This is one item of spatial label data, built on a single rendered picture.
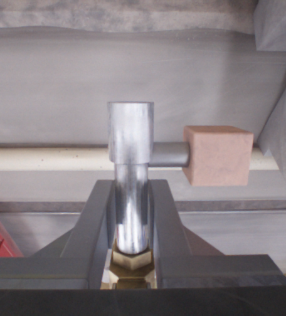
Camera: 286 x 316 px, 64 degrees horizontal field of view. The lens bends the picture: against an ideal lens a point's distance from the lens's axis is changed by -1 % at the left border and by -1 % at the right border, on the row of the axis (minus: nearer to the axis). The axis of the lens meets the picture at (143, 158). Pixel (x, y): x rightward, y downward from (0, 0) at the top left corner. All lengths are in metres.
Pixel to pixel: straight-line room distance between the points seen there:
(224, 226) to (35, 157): 0.40
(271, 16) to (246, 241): 0.48
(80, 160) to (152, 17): 0.20
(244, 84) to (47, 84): 0.24
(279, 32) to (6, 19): 0.27
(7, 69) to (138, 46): 0.16
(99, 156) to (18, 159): 0.11
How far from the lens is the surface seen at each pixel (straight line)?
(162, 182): 0.15
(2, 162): 0.38
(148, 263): 0.17
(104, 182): 0.15
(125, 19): 0.28
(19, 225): 0.56
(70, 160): 0.34
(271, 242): 0.66
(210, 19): 0.29
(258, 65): 0.32
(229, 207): 0.50
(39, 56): 0.31
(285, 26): 0.26
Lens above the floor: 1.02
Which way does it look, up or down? 49 degrees down
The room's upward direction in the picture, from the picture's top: 178 degrees clockwise
